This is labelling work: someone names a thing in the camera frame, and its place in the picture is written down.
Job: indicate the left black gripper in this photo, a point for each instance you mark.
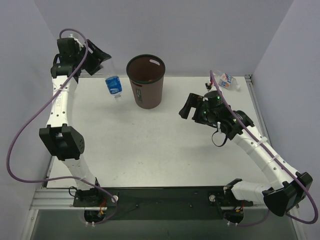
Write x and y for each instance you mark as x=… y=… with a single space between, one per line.
x=92 y=59

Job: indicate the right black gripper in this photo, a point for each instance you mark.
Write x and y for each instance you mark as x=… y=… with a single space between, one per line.
x=195 y=107

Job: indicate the blue label plastic bottle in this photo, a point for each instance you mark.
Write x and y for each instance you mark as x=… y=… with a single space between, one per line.
x=112 y=79

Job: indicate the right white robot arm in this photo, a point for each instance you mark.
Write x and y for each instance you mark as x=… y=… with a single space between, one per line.
x=287 y=186

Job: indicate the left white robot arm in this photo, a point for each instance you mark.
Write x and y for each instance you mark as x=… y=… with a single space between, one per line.
x=59 y=137

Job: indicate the brown plastic waste bin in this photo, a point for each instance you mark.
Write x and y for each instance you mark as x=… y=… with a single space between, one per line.
x=140 y=69

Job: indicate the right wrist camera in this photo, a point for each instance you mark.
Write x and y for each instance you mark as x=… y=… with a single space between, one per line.
x=211 y=85

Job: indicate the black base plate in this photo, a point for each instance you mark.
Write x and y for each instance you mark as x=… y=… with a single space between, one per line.
x=156 y=203

